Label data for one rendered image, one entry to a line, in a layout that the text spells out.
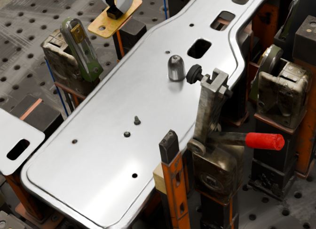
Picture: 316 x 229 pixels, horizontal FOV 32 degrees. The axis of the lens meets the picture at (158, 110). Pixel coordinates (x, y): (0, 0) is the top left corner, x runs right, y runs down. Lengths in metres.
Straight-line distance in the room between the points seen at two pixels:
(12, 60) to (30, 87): 0.12
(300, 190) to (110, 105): 0.47
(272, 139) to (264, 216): 0.46
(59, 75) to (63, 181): 0.27
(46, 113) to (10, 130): 0.08
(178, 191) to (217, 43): 0.37
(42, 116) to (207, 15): 0.38
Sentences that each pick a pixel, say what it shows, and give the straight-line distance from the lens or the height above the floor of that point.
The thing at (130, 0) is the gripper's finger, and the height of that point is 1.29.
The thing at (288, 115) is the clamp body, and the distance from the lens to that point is 0.96.
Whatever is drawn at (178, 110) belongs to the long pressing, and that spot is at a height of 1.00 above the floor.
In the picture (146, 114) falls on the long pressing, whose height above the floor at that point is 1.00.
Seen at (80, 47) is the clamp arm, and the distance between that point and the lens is 1.00.
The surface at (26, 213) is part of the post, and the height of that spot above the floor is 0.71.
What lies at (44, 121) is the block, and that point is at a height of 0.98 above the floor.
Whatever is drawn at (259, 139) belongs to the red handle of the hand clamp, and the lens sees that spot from 0.76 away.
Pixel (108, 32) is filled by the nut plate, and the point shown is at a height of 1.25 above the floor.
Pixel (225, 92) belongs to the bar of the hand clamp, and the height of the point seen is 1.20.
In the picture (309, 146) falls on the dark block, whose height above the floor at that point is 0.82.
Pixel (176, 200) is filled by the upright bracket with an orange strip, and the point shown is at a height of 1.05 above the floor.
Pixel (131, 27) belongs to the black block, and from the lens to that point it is 1.12.
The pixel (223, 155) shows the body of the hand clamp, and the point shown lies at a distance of 0.84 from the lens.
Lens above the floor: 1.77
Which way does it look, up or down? 53 degrees down
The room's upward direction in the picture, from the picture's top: 9 degrees counter-clockwise
